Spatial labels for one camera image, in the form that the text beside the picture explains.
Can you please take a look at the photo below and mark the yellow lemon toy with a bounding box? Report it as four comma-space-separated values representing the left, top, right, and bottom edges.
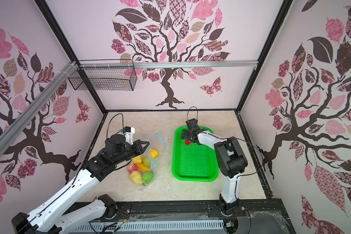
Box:
133, 156, 142, 164

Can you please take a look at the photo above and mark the green pear toy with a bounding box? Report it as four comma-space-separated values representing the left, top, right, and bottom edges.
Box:
142, 157, 152, 168

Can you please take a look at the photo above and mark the yellow pear toy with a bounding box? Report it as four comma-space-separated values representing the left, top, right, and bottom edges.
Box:
149, 149, 159, 159

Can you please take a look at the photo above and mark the orange banana toy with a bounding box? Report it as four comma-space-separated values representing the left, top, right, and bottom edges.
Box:
136, 163, 151, 173

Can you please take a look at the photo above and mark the clear zip bag blue zipper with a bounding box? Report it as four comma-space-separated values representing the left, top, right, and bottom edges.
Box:
126, 130, 167, 186

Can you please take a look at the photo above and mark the pale yellow fruit toy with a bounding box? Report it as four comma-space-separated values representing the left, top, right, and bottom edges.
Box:
130, 171, 143, 185

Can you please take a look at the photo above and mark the green apple toy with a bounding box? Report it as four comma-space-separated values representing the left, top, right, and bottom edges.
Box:
142, 171, 154, 185

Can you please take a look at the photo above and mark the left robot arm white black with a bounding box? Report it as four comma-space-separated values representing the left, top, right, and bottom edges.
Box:
11, 133, 150, 234

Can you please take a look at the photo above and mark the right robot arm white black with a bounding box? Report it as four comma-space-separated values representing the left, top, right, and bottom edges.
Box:
180, 119, 248, 216

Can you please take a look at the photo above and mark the green plastic basket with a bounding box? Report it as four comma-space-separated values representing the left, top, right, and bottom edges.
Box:
172, 126, 219, 182

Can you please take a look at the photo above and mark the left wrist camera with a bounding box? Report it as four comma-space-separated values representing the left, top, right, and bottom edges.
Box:
121, 126, 135, 145

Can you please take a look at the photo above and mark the black wire wall basket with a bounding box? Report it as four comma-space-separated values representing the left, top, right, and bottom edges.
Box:
68, 58, 137, 91

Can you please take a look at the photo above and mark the rear aluminium frame rail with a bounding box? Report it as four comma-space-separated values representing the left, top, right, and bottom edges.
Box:
79, 60, 258, 69

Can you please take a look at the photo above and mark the aluminium frame rail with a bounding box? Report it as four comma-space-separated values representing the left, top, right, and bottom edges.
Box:
0, 61, 78, 157
79, 60, 258, 69

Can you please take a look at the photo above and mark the white slotted cable duct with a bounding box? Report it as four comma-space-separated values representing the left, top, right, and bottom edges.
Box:
70, 220, 225, 234

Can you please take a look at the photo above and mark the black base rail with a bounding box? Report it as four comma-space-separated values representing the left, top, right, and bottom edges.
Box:
66, 199, 295, 234

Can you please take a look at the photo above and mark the left aluminium frame rail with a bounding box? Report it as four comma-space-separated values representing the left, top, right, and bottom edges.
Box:
0, 61, 78, 157

